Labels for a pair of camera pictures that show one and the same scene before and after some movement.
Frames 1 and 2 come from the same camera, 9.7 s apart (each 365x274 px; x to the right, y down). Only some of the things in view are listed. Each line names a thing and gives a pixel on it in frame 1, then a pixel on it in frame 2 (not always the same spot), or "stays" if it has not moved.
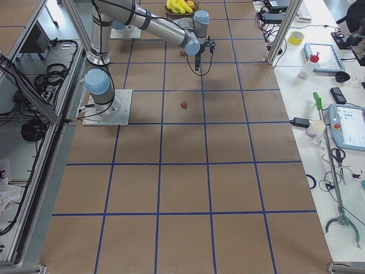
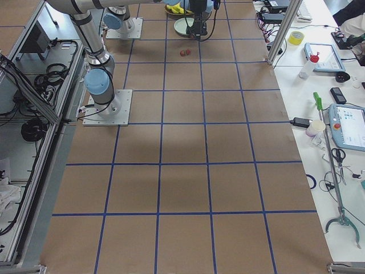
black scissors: (339, 154) stays
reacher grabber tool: (341, 218) stays
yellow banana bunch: (179, 6) stays
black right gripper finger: (197, 60) -> (198, 29)
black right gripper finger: (212, 47) -> (216, 4)
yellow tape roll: (295, 37) stays
